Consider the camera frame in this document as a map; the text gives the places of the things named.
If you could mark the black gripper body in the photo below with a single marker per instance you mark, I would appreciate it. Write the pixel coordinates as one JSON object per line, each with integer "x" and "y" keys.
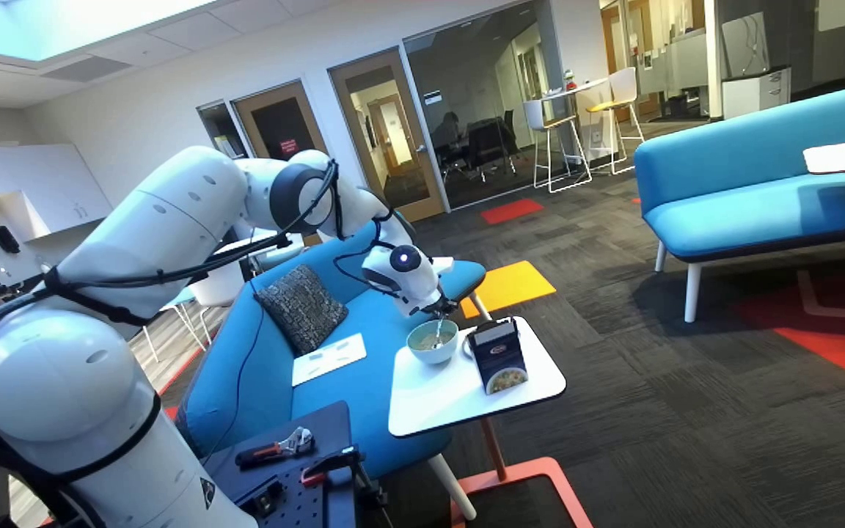
{"x": 438, "y": 303}

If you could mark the light blue bowl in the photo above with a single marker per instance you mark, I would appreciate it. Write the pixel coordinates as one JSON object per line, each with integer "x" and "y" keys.
{"x": 432, "y": 353}

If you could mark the white low cabinet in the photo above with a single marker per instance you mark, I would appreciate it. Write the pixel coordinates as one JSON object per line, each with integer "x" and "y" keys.
{"x": 756, "y": 93}

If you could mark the grey patterned pillow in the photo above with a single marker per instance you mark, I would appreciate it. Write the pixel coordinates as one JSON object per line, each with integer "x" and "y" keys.
{"x": 299, "y": 310}

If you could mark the white side table orange base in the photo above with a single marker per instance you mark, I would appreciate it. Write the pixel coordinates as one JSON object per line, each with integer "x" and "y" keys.
{"x": 441, "y": 397}

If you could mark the perforated mounting base plate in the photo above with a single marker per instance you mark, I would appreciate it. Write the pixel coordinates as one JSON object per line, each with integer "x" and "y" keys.
{"x": 330, "y": 427}

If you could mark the blue armchair sofa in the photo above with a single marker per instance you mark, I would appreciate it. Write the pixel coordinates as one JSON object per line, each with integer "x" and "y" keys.
{"x": 247, "y": 391}

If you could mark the small black fixture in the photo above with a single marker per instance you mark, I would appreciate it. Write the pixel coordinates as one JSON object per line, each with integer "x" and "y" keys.
{"x": 265, "y": 499}

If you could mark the dark food carton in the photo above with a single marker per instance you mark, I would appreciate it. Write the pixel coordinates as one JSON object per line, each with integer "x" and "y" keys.
{"x": 497, "y": 353}

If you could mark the yellow stool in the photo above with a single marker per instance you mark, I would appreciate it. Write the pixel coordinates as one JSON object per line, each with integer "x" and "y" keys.
{"x": 616, "y": 106}

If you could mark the long blue sofa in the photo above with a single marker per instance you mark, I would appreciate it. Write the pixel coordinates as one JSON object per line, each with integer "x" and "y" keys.
{"x": 754, "y": 207}

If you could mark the dark wooden framed door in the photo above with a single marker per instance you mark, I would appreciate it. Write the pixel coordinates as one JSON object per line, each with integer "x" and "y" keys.
{"x": 277, "y": 121}

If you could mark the white wall cabinet unit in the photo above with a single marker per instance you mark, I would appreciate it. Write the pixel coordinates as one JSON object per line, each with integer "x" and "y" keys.
{"x": 42, "y": 187}

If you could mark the white paper sheet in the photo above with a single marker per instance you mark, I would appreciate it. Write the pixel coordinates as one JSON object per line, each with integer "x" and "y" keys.
{"x": 330, "y": 358}

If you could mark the white high table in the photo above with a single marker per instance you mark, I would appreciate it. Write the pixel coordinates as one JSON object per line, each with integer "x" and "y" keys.
{"x": 560, "y": 121}

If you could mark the wooden framed glass door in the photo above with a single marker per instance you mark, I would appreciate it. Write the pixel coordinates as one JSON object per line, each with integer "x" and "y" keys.
{"x": 423, "y": 165}

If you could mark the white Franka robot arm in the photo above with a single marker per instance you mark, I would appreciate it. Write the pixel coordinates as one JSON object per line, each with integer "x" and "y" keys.
{"x": 51, "y": 391}

